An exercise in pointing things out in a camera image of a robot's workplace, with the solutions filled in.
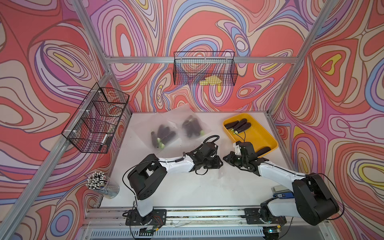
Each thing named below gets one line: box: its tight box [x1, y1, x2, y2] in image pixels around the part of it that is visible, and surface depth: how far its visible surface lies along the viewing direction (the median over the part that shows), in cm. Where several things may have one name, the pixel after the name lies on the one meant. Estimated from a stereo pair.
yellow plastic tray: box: [223, 113, 279, 158], surface depth 109 cm
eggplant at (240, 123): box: [232, 118, 248, 131], surface depth 111 cm
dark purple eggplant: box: [151, 131, 158, 148], surface depth 105 cm
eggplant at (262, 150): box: [255, 146, 271, 157], surface depth 98 cm
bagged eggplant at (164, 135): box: [157, 124, 177, 149], surface depth 104 cm
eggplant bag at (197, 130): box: [193, 118, 205, 137], surface depth 109 cm
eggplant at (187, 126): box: [182, 120, 193, 139], surface depth 109 cm
